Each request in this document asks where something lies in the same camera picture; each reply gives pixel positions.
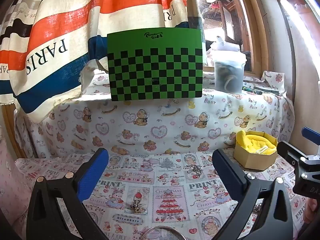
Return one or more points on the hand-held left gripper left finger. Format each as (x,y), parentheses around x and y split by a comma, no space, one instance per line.
(92,175)

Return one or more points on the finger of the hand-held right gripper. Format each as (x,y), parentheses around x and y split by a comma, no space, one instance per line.
(287,152)
(310,132)

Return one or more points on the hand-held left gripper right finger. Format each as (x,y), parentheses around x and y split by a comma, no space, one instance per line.
(226,175)

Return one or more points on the octagonal cardboard box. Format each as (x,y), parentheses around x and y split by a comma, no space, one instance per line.
(252,161)

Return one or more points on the small silver jewelry piece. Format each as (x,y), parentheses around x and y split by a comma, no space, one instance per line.
(257,208)

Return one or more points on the person's right hand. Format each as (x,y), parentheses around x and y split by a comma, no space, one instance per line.
(312,208)

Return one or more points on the yellow fleece lining cloth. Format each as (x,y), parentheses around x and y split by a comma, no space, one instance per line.
(250,141)

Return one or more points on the festive print tablecloth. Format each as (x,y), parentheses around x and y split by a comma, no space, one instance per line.
(172,187)

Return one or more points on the flat grey box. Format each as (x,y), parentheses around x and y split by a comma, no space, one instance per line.
(267,89)

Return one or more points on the green pen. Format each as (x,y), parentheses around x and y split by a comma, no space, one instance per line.
(248,89)

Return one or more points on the bear print cloth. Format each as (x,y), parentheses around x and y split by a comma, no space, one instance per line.
(150,120)

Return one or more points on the thin metal bangle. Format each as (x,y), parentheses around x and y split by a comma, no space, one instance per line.
(150,231)

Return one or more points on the pink patterned cloth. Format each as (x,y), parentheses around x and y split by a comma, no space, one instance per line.
(10,185)

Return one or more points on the translucent plastic tub with lid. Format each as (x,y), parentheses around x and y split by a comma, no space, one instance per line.
(228,75)

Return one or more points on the green black checkerboard board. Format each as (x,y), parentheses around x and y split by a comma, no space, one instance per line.
(155,65)

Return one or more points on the striped printed curtain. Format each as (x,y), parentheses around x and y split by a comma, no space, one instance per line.
(62,42)

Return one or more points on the wooden window frame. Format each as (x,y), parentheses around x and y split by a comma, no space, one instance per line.
(255,30)

